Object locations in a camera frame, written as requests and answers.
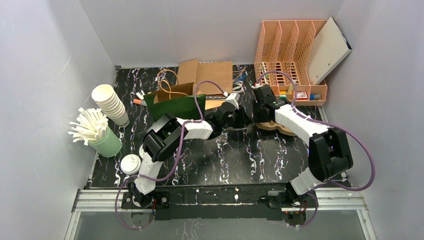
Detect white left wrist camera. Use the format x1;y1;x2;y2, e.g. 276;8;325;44
225;92;240;110

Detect red and white small box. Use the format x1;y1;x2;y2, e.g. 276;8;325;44
295;91;309;100

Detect grey blue small bottle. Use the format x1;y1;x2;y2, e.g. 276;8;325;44
309;93;322;101

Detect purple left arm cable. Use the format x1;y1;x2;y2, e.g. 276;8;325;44
114;80;229;231

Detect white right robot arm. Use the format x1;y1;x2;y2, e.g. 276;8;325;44
252;85;354;204

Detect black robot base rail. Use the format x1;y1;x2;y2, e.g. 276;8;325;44
118;183;318;221

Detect green kraft paper bag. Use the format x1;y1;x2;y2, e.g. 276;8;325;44
144;69;206;121

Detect stack of flat paper bags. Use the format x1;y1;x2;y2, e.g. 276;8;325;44
177;59;233;110

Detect green cup of white straws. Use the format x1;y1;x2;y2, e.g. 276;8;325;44
67;107;122;158

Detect brown pulp cup carrier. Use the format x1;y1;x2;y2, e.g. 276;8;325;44
255;121;296;137

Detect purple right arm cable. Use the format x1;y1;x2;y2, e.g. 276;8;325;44
255;70;377;229

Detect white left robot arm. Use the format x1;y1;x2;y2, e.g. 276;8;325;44
127;102;253;208

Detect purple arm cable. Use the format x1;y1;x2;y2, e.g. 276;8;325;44
114;80;229;231
255;70;377;229

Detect teal and orange stapler tools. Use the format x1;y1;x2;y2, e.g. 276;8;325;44
133;90;147;107

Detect orange plastic file organizer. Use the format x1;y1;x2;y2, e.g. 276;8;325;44
254;20;328;106

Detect white board leaning on wall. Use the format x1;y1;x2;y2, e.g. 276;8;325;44
306;17;352;85

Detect stack of white paper cups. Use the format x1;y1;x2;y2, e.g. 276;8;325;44
91;84;129;128

